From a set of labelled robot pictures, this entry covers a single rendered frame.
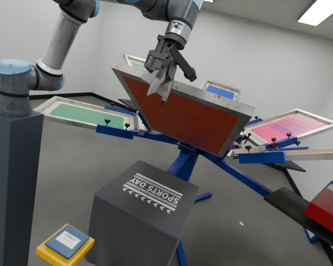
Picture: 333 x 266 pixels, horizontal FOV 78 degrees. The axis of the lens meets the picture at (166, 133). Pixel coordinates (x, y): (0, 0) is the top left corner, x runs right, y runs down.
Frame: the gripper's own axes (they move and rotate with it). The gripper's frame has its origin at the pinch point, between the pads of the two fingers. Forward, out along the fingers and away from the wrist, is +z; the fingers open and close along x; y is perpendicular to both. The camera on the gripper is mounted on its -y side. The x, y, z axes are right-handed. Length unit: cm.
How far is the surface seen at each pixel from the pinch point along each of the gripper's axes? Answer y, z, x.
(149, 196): 0, 43, -44
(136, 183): 11, 42, -48
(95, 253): 14, 81, -39
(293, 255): -150, 91, -212
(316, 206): -88, 17, -79
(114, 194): 14, 46, -33
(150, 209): -5, 46, -35
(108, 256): 7, 77, -37
